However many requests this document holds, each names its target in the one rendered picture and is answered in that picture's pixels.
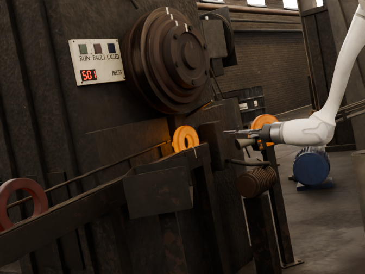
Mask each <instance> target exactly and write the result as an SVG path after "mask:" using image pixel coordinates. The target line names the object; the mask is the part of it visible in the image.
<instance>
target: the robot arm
mask: <svg viewBox="0 0 365 274"><path fill-rule="evenodd" d="M358 2H359V6H358V8H357V10H356V12H355V15H354V17H353V20H352V23H351V26H350V28H349V31H348V33H347V36H346V38H345V40H344V43H343V46H342V48H341V51H340V53H339V56H338V59H337V62H336V67H335V71H334V74H333V79H332V84H331V89H330V93H329V96H328V100H327V102H326V103H325V105H324V106H323V108H322V109H321V110H320V111H318V112H315V113H313V114H312V115H311V116H310V117H309V118H308V119H296V120H292V121H287V122H286V121H284V122H274V123H273V124H265V125H264V126H263V127H262V128H259V129H250V130H242V131H240V130H239V131H238V130H235V131H223V138H224V139H228V138H235V139H250V140H251V139H260V138H262V139H263V141H264V142H273V143H274V144H285V145H286V144H290V145H294V146H313V147H318V146H323V145H326V144H328V143H329V142H330V141H331V140H332V138H333V135H334V130H335V126H336V123H335V116H336V114H337V112H338V109H339V106H340V105H341V102H342V99H343V96H344V92H345V89H346V87H347V83H348V80H349V77H350V73H351V70H352V67H353V64H354V62H355V60H356V58H357V56H358V54H359V52H360V51H361V49H362V48H363V47H364V45H365V0H358Z"/></svg>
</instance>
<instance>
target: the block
mask: <svg viewBox="0 0 365 274"><path fill-rule="evenodd" d="M199 129H200V135H201V139H202V142H203V141H208V144H209V150H210V156H211V161H212V162H211V163H210V165H211V170H212V171H220V170H225V169H227V168H229V167H230V163H226V162H225V159H229V154H228V148H227V145H226V139H224V138H223V131H224V128H223V122H222V121H213V122H207V123H202V124H200V125H199Z"/></svg>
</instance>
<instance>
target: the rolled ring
mask: <svg viewBox="0 0 365 274"><path fill-rule="evenodd" d="M17 189H24V190H26V191H27V192H29V193H30V194H31V196H32V198H33V200H34V213H33V216H32V217H35V216H37V215H39V214H42V213H44V212H46V211H48V201H47V196H46V194H45V192H44V190H43V188H42V187H41V186H40V185H39V184H38V183H37V182H36V181H34V180H32V179H29V178H14V179H11V180H8V181H6V182H5V183H3V184H2V185H1V186H0V231H1V232H2V231H4V230H6V229H8V228H10V227H13V226H15V224H13V223H12V222H11V221H10V220H9V218H8V215H7V201H8V198H9V197H10V195H11V194H12V193H13V192H14V191H15V190H17Z"/></svg>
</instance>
